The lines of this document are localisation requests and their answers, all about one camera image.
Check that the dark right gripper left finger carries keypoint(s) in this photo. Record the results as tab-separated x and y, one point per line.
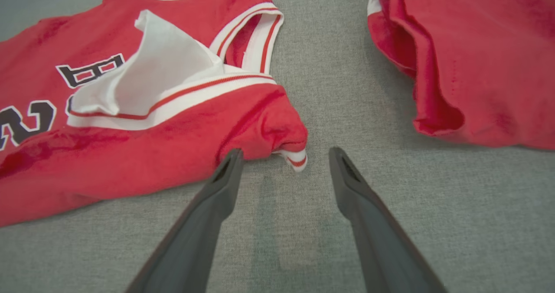
195	236

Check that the red shorts white side stripe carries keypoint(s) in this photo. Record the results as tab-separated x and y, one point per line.
490	59

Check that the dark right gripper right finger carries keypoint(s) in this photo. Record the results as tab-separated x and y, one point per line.
381	241

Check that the grey fabric sofa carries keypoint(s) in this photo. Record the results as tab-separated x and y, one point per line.
477	219

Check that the red basketball jersey white trim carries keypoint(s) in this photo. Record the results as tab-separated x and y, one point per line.
130	163

